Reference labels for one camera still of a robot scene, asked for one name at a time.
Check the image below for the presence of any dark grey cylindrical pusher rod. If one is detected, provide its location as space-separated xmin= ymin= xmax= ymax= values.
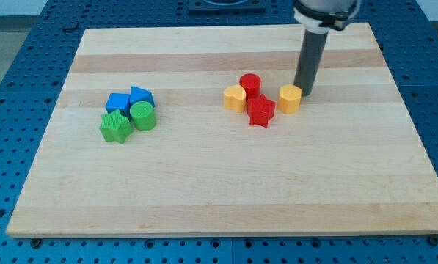
xmin=293 ymin=30 xmax=328 ymax=97

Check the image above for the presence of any yellow hexagon block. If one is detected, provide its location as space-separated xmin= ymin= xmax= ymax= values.
xmin=277 ymin=84 xmax=302 ymax=114

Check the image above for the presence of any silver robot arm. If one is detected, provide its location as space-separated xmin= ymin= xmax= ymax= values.
xmin=293 ymin=0 xmax=362 ymax=97

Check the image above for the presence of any red star block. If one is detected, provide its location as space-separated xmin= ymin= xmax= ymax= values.
xmin=247 ymin=94 xmax=276 ymax=128

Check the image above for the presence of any green star block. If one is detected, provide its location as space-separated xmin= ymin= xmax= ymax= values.
xmin=99 ymin=109 xmax=133 ymax=144

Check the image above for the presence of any red cylinder block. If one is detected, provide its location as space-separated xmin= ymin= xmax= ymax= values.
xmin=239 ymin=73 xmax=261 ymax=100

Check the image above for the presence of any yellow heart block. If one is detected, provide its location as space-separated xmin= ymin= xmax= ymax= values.
xmin=223 ymin=84 xmax=247 ymax=113

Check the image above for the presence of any blue triangle block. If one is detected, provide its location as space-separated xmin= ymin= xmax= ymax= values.
xmin=129 ymin=86 xmax=156 ymax=108

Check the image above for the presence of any green cylinder block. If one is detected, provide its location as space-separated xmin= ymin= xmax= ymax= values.
xmin=130 ymin=101 xmax=156 ymax=131

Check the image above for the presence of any blue cube block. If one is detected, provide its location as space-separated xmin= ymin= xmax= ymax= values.
xmin=105 ymin=93 xmax=131 ymax=119

